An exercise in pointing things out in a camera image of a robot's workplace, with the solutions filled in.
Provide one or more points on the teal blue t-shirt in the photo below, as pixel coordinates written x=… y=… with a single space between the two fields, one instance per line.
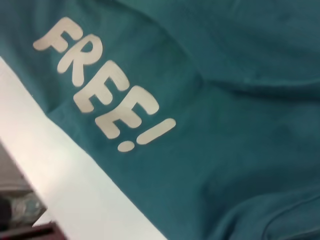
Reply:
x=225 y=125

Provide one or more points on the crumpled grey green bundle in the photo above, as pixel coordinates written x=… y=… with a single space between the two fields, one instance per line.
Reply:
x=28 y=206

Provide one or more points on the dark maroon furniture piece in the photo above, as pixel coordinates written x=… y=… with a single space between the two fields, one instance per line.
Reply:
x=32 y=232

